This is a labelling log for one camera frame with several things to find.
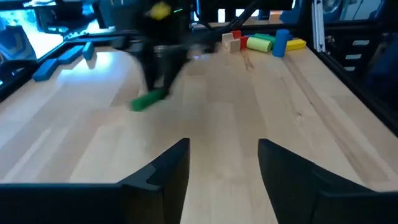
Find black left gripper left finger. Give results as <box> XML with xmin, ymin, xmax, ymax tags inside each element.
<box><xmin>0</xmin><ymin>138</ymin><xmax>191</xmax><ymax>224</ymax></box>

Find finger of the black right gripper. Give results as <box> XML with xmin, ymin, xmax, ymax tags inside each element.
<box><xmin>141</xmin><ymin>57</ymin><xmax>164</xmax><ymax>93</ymax></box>
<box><xmin>164</xmin><ymin>57</ymin><xmax>187</xmax><ymax>94</ymax></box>

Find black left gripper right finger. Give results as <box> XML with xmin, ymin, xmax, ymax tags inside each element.
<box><xmin>257</xmin><ymin>138</ymin><xmax>398</xmax><ymax>224</ymax></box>

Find green plank block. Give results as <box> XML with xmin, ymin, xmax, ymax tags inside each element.
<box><xmin>129</xmin><ymin>88</ymin><xmax>170</xmax><ymax>112</ymax></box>

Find blue plank block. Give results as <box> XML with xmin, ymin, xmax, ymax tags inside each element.
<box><xmin>57</xmin><ymin>45</ymin><xmax>85</xmax><ymax>65</ymax></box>
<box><xmin>81</xmin><ymin>41</ymin><xmax>96</xmax><ymax>62</ymax></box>
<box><xmin>32</xmin><ymin>58</ymin><xmax>60</xmax><ymax>83</ymax></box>

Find red block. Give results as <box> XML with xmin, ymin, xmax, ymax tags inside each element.
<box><xmin>231</xmin><ymin>29</ymin><xmax>249</xmax><ymax>50</ymax></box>

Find light green cylinder block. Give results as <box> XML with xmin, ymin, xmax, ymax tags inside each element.
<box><xmin>246</xmin><ymin>36</ymin><xmax>274</xmax><ymax>54</ymax></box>

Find blue cylinder block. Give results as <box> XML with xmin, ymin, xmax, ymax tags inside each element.
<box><xmin>272</xmin><ymin>29</ymin><xmax>290</xmax><ymax>58</ymax></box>

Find blue box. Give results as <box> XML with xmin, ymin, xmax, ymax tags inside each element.
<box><xmin>0</xmin><ymin>24</ymin><xmax>38</xmax><ymax>62</ymax></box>

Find silver aluminium extrusion bars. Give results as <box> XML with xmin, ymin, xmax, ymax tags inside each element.
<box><xmin>312</xmin><ymin>0</ymin><xmax>326</xmax><ymax>52</ymax></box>

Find black drawer cabinet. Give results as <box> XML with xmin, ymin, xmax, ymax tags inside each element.
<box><xmin>325</xmin><ymin>27</ymin><xmax>383</xmax><ymax>82</ymax></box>

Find black aluminium table frame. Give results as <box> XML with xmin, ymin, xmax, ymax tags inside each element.
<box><xmin>0</xmin><ymin>29</ymin><xmax>398</xmax><ymax>138</ymax></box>

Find black clamp handle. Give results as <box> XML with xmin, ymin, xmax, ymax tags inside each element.
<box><xmin>0</xmin><ymin>58</ymin><xmax>30</xmax><ymax>83</ymax></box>

